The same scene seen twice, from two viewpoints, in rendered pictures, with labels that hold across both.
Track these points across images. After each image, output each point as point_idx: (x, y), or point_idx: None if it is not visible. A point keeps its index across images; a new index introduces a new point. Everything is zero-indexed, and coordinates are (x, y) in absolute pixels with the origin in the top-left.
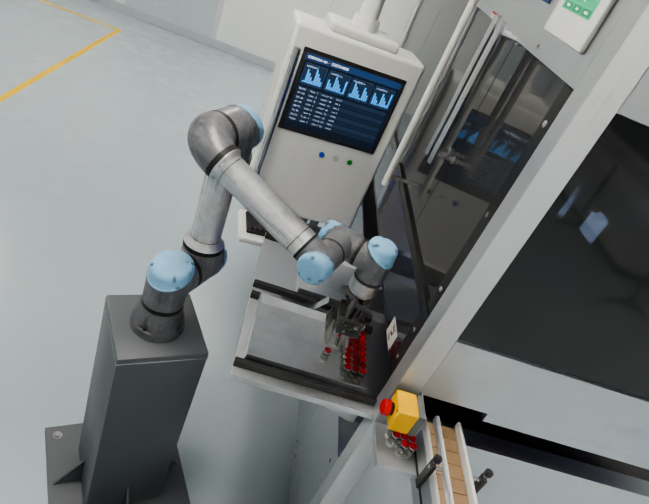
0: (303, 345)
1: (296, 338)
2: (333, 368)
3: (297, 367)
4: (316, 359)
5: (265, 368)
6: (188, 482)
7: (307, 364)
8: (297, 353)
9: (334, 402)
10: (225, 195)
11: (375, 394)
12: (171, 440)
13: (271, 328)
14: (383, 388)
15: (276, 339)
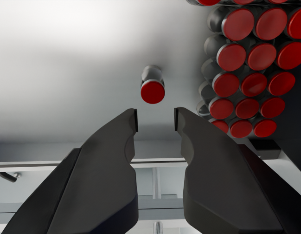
0: (87, 39)
1: (56, 16)
2: (183, 89)
3: (94, 120)
4: (135, 78)
5: (29, 165)
6: None
7: (115, 103)
8: (80, 79)
9: (183, 164)
10: None
11: (285, 121)
12: None
13: None
14: None
15: (6, 51)
